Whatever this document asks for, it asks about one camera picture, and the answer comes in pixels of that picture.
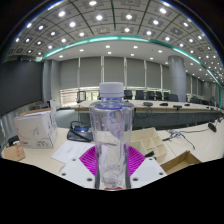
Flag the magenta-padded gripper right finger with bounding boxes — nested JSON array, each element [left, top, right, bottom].
[[124, 144, 168, 190]]

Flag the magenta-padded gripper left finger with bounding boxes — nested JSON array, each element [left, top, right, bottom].
[[58, 145, 100, 190]]

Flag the clear plastic water bottle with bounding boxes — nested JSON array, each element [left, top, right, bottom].
[[88, 81, 135, 191]]

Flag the white compartment organizer box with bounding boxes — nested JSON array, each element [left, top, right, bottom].
[[129, 126, 168, 164]]

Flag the white printed paper sheet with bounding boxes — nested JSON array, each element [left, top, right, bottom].
[[50, 139, 95, 165]]

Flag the shallow cardboard box red label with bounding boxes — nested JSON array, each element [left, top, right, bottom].
[[160, 150, 203, 176]]

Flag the long curved conference desk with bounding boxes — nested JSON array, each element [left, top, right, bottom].
[[71, 99, 224, 131]]

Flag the black conference microphones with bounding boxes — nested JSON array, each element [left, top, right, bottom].
[[142, 100, 193, 110]]

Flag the white copy paper carton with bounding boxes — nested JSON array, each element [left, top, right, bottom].
[[13, 108, 59, 149]]

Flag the small dark monitor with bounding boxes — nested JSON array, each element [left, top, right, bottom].
[[76, 90, 87, 104]]

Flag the black office chairs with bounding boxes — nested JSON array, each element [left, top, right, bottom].
[[123, 89, 214, 104]]

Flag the brown paper envelope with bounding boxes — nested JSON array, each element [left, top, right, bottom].
[[1, 144, 27, 162]]

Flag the black box device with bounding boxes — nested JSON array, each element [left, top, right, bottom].
[[6, 134, 20, 147]]

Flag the black table microphone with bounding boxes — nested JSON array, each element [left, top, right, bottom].
[[207, 121, 218, 133]]

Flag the round ceiling lights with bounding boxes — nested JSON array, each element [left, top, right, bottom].
[[6, 0, 224, 78]]

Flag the thin grey cable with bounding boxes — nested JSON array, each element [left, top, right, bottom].
[[162, 129, 197, 150]]

